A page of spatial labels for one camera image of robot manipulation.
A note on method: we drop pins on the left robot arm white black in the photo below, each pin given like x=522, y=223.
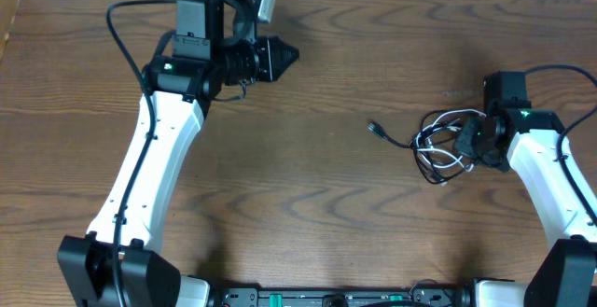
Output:
x=215, y=43

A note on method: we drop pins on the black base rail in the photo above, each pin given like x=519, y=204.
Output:
x=426, y=293

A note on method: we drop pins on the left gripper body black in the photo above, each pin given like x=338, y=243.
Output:
x=265, y=58

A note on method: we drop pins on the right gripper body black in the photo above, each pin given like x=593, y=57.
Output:
x=466, y=138

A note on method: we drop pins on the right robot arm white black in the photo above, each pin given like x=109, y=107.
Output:
x=533, y=143

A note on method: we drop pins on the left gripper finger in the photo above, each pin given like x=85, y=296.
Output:
x=279, y=66
x=280, y=50

